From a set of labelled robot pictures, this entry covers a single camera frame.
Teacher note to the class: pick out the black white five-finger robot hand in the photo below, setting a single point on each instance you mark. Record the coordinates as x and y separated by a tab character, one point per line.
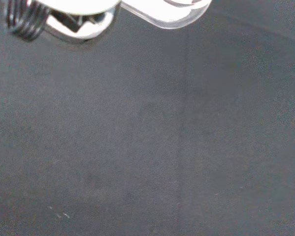
73	27

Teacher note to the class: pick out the black bench cloth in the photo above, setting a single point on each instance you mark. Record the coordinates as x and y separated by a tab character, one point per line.
147	137

